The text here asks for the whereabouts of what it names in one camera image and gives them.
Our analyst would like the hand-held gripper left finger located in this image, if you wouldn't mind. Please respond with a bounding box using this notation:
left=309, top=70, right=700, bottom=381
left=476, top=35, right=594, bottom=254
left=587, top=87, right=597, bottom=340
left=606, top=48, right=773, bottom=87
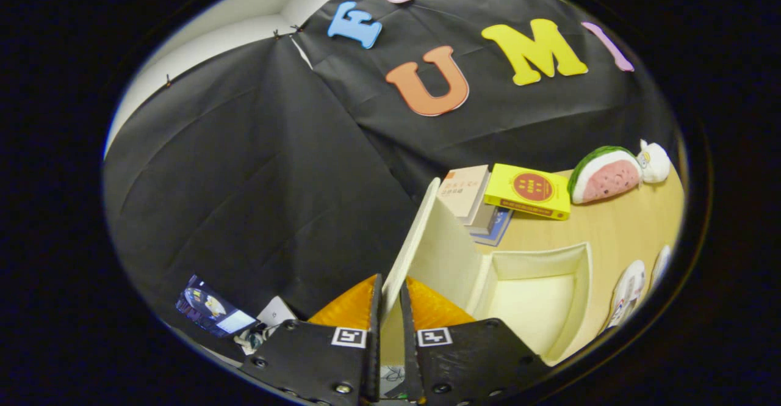
left=238, top=274, right=384, bottom=405

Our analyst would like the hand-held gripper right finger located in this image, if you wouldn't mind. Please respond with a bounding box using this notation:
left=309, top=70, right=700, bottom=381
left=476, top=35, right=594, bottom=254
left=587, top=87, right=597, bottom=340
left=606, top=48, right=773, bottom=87
left=400, top=277, right=550, bottom=405

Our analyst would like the cream fabric storage box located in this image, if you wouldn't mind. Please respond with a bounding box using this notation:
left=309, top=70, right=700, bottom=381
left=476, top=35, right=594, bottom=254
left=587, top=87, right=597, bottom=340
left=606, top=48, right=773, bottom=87
left=378, top=177, right=594, bottom=367

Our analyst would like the white canvas shoe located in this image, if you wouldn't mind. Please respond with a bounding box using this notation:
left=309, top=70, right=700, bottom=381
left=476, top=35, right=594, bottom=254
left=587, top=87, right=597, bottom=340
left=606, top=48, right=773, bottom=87
left=607, top=261, right=646, bottom=328
left=650, top=245, right=672, bottom=291

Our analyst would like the white paper sheet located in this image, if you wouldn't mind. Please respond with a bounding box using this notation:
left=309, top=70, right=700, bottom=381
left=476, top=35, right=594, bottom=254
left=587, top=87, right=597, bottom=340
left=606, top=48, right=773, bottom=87
left=256, top=296, right=298, bottom=328

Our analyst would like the lit tablet screen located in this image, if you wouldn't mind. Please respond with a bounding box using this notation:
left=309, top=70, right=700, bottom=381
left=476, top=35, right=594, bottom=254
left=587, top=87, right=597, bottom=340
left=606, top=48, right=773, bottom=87
left=176, top=275, right=257, bottom=338

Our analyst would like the blue book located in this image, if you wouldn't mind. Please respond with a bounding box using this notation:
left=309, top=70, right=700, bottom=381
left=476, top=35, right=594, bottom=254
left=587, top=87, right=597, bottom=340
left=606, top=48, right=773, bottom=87
left=473, top=208, right=514, bottom=247

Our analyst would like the grey book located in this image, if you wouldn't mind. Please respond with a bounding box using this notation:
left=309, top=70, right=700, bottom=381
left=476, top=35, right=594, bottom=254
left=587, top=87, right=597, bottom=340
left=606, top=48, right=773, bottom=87
left=467, top=201, right=498, bottom=236

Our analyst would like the beige book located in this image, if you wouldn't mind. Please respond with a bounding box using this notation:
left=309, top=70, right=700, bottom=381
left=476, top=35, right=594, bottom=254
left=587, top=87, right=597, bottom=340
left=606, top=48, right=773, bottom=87
left=436, top=165, right=491, bottom=227

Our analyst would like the yellow book with red circle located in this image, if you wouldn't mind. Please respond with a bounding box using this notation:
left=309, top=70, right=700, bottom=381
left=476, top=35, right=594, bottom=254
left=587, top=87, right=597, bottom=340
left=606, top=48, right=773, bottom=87
left=484, top=163, right=572, bottom=221

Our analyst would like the watermelon slice plush toy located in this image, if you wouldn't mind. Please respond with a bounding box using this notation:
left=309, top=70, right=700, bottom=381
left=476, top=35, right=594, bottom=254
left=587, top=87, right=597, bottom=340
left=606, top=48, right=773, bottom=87
left=567, top=145, right=642, bottom=205

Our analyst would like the white plush toy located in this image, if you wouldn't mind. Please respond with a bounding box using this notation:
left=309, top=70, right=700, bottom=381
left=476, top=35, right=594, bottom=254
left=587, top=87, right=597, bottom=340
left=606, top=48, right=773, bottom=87
left=638, top=139, right=672, bottom=184

